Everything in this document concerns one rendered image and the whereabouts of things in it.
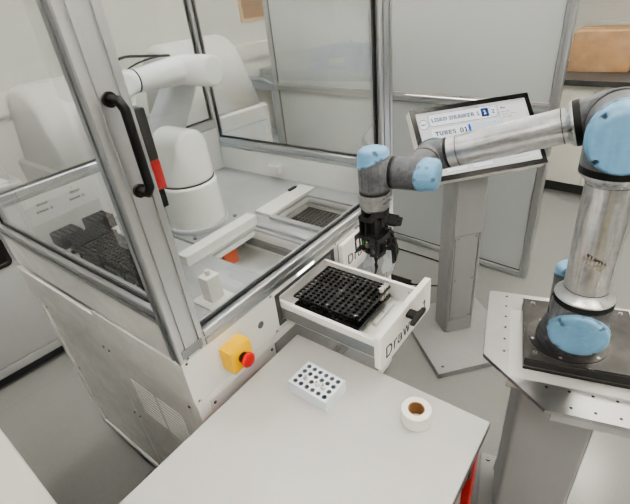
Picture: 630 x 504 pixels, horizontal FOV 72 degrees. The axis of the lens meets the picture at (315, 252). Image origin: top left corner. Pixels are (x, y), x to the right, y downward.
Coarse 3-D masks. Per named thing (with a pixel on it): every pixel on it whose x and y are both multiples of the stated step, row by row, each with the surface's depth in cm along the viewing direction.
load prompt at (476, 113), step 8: (448, 112) 174; (456, 112) 175; (464, 112) 175; (472, 112) 175; (480, 112) 176; (488, 112) 176; (496, 112) 176; (432, 120) 173; (440, 120) 174; (448, 120) 174; (456, 120) 174; (464, 120) 175
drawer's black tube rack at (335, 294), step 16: (320, 272) 135; (336, 272) 134; (304, 288) 129; (320, 288) 128; (336, 288) 127; (352, 288) 126; (368, 288) 126; (304, 304) 127; (320, 304) 122; (336, 304) 121; (352, 304) 120; (336, 320) 120; (352, 320) 119; (368, 320) 119
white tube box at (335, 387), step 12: (300, 372) 114; (312, 372) 114; (324, 372) 114; (300, 384) 112; (312, 384) 110; (336, 384) 110; (300, 396) 112; (312, 396) 108; (324, 396) 108; (336, 396) 109; (324, 408) 107
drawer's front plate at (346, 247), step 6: (354, 234) 147; (348, 240) 144; (354, 240) 147; (342, 246) 142; (348, 246) 145; (354, 246) 148; (342, 252) 143; (348, 252) 146; (360, 252) 153; (342, 258) 144; (354, 258) 150; (360, 258) 154; (348, 264) 148
